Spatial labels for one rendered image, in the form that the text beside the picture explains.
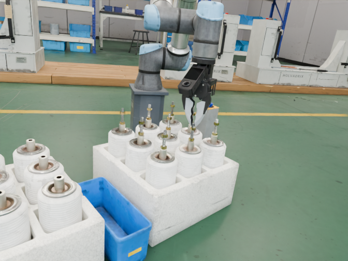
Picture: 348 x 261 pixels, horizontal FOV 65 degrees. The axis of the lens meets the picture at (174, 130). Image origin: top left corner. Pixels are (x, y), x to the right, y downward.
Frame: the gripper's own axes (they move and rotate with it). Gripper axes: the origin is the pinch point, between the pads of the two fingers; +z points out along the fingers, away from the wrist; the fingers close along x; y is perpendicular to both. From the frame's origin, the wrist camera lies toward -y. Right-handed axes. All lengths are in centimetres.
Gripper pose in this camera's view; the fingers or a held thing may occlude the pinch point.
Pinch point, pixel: (192, 122)
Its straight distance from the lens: 87.6
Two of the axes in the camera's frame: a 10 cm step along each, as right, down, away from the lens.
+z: -1.0, 9.3, 3.6
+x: -8.9, -2.4, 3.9
